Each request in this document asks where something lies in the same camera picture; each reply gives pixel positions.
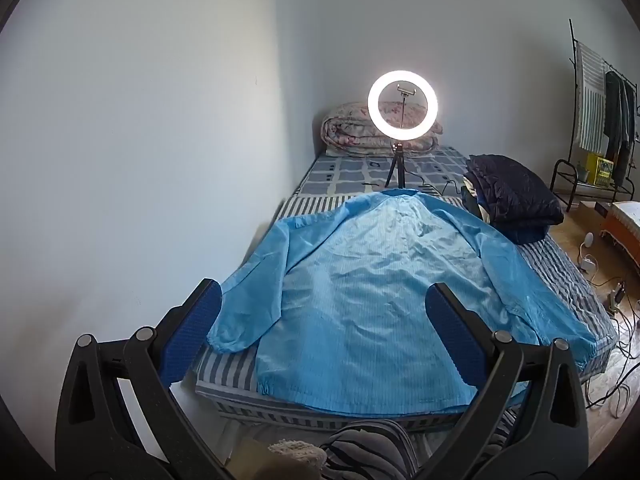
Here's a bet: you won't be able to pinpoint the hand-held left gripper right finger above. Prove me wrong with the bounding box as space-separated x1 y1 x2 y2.
404 282 589 480

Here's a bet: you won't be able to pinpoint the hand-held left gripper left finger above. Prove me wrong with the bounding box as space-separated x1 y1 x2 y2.
55 278 236 480

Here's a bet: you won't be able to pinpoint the light blue jacket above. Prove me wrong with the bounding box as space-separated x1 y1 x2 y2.
206 187 608 416

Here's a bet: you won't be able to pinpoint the dark hanging clothes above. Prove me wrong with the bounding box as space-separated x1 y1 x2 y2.
602 71 638 186

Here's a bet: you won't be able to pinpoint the black clothes rack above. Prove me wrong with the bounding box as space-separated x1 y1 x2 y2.
550 19 640 211

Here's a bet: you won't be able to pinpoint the blue folded garment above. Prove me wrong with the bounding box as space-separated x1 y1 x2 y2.
492 224 551 245

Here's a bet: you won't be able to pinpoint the bed with striped sheet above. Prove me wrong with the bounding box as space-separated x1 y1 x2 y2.
194 194 618 431

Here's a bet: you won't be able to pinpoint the person's striped pants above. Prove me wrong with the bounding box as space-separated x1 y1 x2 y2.
317 420 516 480

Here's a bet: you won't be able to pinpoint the navy padded jacket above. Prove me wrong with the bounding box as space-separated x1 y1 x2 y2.
462 154 565 233

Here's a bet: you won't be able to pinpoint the white charger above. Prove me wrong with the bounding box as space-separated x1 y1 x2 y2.
577 232 601 273

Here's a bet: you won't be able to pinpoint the power strip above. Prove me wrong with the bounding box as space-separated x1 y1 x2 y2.
606 282 628 313

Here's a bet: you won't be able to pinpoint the beige fuzzy cloth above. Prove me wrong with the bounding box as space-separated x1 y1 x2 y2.
267 439 328 480

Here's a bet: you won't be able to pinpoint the black tripod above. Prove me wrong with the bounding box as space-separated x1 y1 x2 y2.
384 142 407 190

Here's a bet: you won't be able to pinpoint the orange low furniture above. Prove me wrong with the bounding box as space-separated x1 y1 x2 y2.
600 201 640 261

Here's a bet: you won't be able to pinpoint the yellow box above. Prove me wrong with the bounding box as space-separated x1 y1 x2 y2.
586 152 615 186

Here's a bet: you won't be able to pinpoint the folded floral quilt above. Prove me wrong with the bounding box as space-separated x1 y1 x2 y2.
321 101 445 157

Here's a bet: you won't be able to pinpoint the striped hanging towel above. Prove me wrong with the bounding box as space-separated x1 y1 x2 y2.
574 42 607 153

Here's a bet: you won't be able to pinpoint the tangle of floor cables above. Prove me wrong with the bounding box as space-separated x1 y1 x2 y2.
585 260 640 418

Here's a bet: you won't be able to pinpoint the black ring light cable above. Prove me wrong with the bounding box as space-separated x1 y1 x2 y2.
362 175 466 196

